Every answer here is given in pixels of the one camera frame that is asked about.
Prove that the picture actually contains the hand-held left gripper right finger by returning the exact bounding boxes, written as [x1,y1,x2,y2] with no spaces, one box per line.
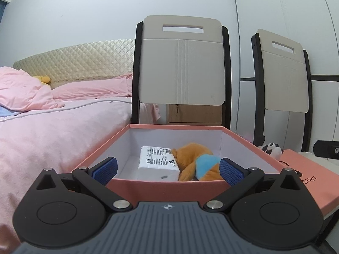
[205,158,306,214]

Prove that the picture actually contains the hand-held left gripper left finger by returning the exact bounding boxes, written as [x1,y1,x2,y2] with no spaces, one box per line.
[34,157,133,213]

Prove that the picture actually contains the coral pink cardboard box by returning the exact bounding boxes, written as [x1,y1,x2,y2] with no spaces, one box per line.
[71,123,290,205]

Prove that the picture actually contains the orange plush toy blue shirt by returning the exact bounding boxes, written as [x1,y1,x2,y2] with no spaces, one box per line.
[171,142,226,182]

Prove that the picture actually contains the small panda plush toy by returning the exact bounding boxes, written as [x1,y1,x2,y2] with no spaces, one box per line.
[258,142,283,161]

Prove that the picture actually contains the white tissue pack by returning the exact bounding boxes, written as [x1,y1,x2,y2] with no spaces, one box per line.
[137,146,181,182]

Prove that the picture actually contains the pink bed sheet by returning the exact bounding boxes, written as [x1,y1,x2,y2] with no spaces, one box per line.
[0,97,161,245]

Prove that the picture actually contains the wooden nightstand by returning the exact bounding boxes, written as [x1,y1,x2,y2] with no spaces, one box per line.
[166,104,222,126]

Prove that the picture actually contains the pink pillow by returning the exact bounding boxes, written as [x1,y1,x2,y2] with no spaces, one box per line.
[51,72,133,101]

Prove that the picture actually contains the coral pink box lid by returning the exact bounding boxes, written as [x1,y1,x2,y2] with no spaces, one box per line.
[279,149,339,218]

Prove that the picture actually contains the black electronic device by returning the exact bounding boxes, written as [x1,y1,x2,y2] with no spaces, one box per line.
[313,140,339,161]

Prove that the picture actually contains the cream quilted headboard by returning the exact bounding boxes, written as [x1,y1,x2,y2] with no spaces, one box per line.
[12,38,136,90]

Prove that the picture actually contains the light blue cloth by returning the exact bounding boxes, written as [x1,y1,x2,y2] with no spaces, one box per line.
[0,106,20,119]

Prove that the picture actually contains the crumpled pink duvet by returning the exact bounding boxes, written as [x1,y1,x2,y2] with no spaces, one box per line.
[0,66,66,112]

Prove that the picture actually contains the beige chair black frame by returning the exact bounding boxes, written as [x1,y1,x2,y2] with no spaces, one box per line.
[131,15,232,133]
[251,29,313,153]

